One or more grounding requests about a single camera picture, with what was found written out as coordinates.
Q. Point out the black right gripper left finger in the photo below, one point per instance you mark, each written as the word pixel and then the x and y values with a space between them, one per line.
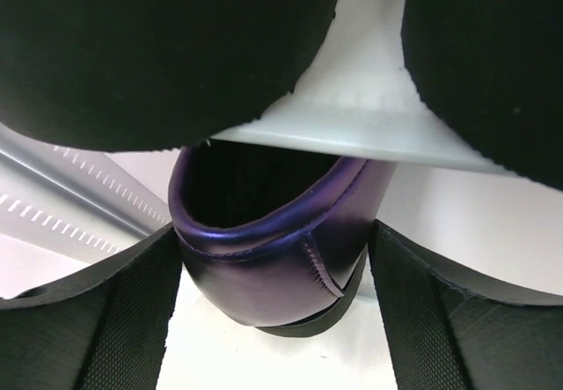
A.
pixel 103 327

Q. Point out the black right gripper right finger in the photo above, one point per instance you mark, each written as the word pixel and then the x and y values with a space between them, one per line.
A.
pixel 451 327

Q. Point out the purple loafer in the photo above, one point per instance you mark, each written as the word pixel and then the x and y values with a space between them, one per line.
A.
pixel 276 238

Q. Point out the green loafer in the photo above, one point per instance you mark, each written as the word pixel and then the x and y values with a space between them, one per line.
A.
pixel 492 71
pixel 147 75

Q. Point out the white plastic shoe cabinet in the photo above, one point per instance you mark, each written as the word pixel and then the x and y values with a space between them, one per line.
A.
pixel 357 99

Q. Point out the white slotted cable duct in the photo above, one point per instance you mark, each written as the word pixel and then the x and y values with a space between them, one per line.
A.
pixel 84 208

